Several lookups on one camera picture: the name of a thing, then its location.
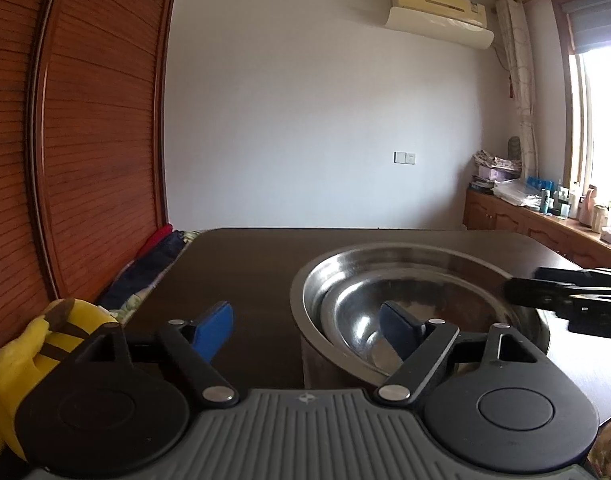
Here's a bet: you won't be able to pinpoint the medium steel bowl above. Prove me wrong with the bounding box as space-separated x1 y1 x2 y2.
318 264 518 376

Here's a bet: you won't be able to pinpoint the large steel bowl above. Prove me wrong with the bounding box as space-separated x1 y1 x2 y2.
290 243 551 389

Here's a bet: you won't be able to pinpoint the wooden sideboard cabinet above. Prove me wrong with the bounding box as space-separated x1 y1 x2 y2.
463 190 611 269

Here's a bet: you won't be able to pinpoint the floral bed blanket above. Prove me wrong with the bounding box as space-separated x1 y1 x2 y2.
108 231 201 325

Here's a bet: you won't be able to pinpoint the red and navy folded clothes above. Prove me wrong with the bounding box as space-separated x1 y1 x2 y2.
96 223 187 310

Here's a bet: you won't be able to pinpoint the blue bottles on cabinet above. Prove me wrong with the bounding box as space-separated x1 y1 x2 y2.
527 177 557 214

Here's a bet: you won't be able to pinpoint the stack of papers and bags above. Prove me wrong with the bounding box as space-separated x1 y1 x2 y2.
469 150 541 210

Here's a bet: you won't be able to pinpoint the yellow plush toy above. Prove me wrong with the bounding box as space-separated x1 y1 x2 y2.
0 298 116 458

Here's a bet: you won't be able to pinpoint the patterned white curtain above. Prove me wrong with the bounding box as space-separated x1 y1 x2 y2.
495 0 539 180

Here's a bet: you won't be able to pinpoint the white air conditioner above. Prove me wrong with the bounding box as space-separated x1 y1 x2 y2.
386 0 494 50

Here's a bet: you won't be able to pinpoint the wooden louvered wardrobe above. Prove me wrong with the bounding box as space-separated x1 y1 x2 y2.
0 0 174 347

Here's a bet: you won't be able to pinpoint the white wall switch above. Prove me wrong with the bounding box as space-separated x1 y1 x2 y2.
393 152 416 165

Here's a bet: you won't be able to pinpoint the window with wooden frame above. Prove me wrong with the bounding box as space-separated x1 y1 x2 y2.
552 0 611 206

